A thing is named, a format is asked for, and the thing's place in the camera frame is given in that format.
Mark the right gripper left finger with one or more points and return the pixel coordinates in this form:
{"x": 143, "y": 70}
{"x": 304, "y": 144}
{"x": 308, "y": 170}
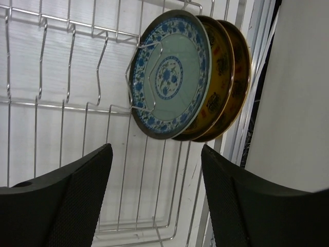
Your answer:
{"x": 60, "y": 208}

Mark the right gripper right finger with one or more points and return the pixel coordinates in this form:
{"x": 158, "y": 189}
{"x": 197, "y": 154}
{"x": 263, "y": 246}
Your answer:
{"x": 247, "y": 210}

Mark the yellow plate with black symbols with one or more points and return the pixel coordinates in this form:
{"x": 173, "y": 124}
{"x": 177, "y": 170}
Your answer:
{"x": 222, "y": 73}

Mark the blue floral plate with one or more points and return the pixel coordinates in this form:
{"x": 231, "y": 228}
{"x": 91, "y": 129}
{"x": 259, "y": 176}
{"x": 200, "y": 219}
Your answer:
{"x": 170, "y": 74}

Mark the silver wire dish rack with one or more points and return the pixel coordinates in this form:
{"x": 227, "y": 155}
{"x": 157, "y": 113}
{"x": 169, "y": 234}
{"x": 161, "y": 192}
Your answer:
{"x": 63, "y": 94}

